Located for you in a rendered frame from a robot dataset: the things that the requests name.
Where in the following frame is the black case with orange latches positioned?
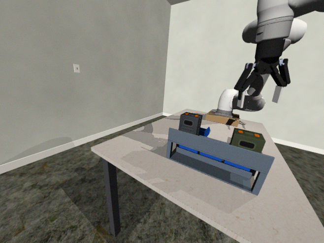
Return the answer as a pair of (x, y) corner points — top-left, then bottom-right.
(179, 112), (202, 136)

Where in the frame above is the grey metal shelf rack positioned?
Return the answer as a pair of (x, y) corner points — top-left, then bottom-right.
(166, 128), (275, 196)

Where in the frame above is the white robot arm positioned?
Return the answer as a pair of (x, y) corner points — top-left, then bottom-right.
(212, 0), (324, 118)

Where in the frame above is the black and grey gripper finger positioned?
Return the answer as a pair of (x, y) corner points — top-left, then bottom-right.
(234, 63), (268, 108)
(270, 59), (291, 103)

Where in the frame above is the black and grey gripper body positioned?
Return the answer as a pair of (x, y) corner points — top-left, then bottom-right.
(254, 39), (285, 75)

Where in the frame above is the dark green case with handle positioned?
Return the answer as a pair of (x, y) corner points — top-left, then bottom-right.
(230, 128), (266, 153)

